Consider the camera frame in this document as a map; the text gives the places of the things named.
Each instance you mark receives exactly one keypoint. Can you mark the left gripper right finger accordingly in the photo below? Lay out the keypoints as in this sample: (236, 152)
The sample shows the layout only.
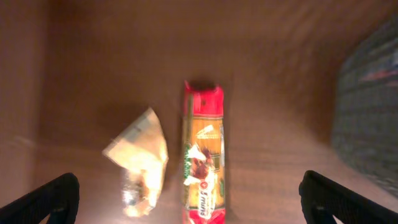
(325, 201)

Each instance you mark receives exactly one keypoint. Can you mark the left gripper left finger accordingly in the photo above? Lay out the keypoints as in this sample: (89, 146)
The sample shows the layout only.
(57, 200)

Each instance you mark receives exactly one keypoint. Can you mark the clear bag of rice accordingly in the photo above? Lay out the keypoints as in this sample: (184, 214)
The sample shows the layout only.
(141, 150)

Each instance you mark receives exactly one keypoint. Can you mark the grey plastic basket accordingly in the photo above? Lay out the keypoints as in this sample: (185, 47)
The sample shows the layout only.
(364, 131)

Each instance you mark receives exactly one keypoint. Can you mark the red spaghetti packet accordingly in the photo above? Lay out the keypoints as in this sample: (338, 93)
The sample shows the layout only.
(203, 183)

